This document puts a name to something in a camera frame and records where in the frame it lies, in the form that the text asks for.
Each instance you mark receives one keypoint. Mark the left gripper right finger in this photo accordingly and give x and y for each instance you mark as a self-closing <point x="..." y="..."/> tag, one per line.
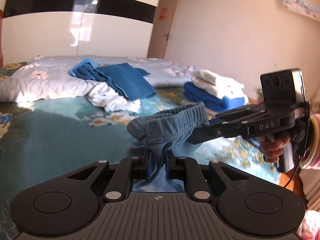
<point x="188" y="170"/>

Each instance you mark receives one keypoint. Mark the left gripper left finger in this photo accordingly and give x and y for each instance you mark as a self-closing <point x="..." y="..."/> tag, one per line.
<point x="122" y="176"/>

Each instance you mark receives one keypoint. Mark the light blue towel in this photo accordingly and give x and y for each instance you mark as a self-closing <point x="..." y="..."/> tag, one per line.
<point x="163" y="131"/>

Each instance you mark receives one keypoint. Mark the right hand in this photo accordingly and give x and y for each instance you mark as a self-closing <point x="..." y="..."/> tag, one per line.
<point x="273" y="150"/>

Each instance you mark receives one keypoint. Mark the folded blue towel stack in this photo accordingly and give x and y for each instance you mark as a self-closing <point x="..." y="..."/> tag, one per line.
<point x="195" y="94"/>

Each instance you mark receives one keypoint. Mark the folded white towel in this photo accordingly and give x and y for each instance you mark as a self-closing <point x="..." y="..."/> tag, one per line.
<point x="218" y="86"/>

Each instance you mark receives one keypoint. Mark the white crumpled cloth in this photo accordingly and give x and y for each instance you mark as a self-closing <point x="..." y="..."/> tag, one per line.
<point x="103" y="96"/>

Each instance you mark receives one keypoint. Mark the dark blue towel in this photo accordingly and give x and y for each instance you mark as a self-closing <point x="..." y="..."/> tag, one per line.
<point x="126" y="80"/>

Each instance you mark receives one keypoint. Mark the teal floral bedspread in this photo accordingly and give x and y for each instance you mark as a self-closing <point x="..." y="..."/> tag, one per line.
<point x="47" y="138"/>

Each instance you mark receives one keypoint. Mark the white floral quilt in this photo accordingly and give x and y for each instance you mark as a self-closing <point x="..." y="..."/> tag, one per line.
<point x="48" y="77"/>

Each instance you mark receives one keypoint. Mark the red door decoration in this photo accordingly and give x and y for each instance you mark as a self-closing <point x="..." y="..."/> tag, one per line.
<point x="163" y="13"/>

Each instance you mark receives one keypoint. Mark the beige door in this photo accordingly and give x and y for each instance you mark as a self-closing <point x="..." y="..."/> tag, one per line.
<point x="161" y="32"/>

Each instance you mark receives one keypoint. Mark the white glossy wardrobe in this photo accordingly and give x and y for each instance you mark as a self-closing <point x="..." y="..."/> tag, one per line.
<point x="32" y="28"/>

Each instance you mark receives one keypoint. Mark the black camera module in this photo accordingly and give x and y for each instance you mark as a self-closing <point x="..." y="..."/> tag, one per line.
<point x="285" y="87"/>

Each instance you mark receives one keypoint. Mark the wall air conditioner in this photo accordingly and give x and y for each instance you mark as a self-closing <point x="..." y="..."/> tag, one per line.
<point x="308" y="8"/>

